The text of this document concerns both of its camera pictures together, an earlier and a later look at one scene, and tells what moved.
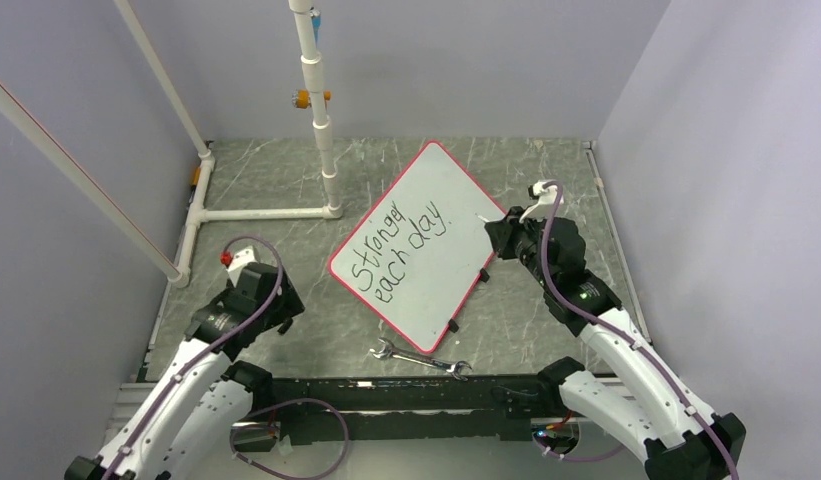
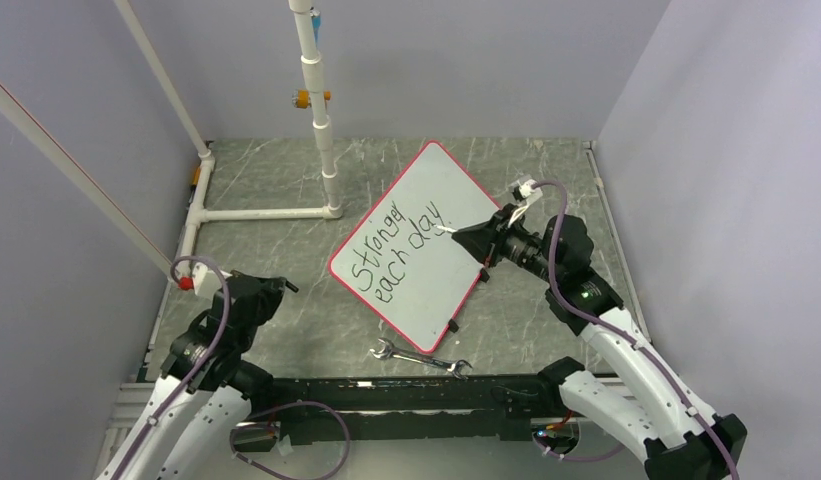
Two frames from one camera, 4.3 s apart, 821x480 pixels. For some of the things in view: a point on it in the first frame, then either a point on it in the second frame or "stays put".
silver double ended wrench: [389, 349] stays put
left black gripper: [286, 304] to [272, 290]
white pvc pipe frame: [305, 21] stays put
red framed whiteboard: [419, 247] stays put
